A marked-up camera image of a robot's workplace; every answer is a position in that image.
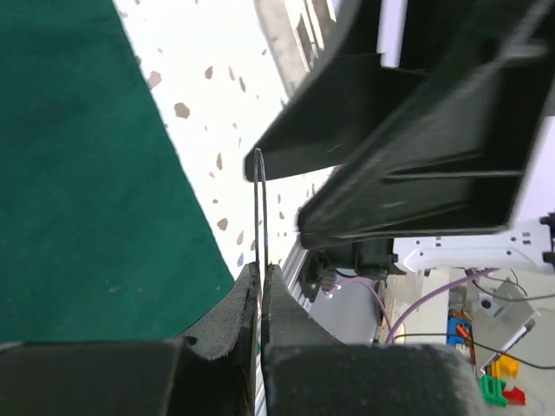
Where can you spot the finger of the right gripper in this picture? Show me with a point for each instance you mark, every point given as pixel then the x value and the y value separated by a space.
pixel 451 158
pixel 339 105

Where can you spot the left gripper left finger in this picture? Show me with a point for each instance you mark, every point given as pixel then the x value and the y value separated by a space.
pixel 209 369

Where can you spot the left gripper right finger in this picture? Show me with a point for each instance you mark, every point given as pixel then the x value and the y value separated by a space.
pixel 307 371

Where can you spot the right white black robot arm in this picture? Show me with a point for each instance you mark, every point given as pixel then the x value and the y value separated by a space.
pixel 525 245

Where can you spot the green surgical cloth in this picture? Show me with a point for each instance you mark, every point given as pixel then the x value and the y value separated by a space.
pixel 102 237

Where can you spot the cluttered workbench items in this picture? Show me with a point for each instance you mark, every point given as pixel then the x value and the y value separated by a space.
pixel 483 324

